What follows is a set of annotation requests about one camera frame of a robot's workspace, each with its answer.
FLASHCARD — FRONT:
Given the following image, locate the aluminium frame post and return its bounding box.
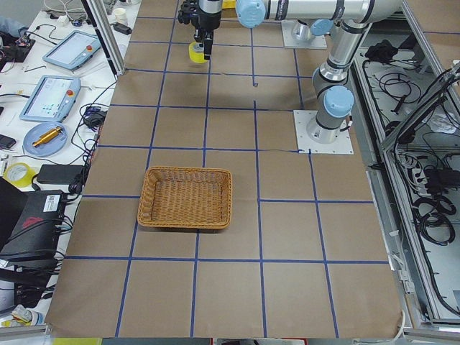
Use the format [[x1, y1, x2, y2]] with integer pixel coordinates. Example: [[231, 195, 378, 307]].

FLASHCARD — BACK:
[[81, 0, 126, 76]]

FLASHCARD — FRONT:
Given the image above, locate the yellow tape roll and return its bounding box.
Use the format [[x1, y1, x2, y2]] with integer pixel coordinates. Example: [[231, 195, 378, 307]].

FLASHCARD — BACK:
[[188, 42, 208, 64], [3, 162, 36, 188]]

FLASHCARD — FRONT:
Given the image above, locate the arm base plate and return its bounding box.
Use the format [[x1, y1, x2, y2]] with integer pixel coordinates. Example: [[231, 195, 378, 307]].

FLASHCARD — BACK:
[[281, 19, 332, 50], [293, 110, 354, 155]]

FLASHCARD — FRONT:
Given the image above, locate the upper teach pendant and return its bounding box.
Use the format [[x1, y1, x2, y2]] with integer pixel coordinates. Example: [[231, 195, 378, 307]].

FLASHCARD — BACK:
[[42, 30, 101, 70]]

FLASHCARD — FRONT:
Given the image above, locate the brown wicker basket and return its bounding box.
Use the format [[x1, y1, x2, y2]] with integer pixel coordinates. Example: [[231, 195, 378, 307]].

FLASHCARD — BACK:
[[137, 166, 232, 230]]

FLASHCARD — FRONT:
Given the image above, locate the brass cylinder tool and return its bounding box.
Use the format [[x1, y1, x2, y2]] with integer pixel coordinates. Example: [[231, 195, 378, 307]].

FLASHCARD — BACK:
[[32, 126, 63, 147]]

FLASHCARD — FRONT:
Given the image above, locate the black power adapter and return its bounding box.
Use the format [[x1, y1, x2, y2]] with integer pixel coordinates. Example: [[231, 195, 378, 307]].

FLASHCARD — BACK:
[[36, 165, 83, 185]]

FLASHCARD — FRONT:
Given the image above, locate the blue plate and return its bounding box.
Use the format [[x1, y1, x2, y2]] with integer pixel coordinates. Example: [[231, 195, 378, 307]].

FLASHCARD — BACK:
[[22, 121, 68, 157]]

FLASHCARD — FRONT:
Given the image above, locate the black computer box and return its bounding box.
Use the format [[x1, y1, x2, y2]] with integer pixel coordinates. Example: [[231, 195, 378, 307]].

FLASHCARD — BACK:
[[1, 179, 67, 262]]

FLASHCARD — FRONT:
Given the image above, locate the lower teach pendant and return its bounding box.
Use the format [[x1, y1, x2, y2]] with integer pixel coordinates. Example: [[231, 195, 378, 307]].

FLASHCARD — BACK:
[[19, 75, 81, 122]]

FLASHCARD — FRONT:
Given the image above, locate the yellow tape roll on desk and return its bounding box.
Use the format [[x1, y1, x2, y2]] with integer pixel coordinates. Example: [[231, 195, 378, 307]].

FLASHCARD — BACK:
[[3, 162, 36, 188]]

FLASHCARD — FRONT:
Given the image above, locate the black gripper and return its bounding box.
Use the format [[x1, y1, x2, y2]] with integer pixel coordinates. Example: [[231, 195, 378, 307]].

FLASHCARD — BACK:
[[178, 0, 221, 60]]

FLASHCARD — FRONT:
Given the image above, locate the teach pendant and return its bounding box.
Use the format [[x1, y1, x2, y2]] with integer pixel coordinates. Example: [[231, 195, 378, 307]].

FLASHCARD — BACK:
[[19, 75, 81, 122], [42, 30, 101, 70]]

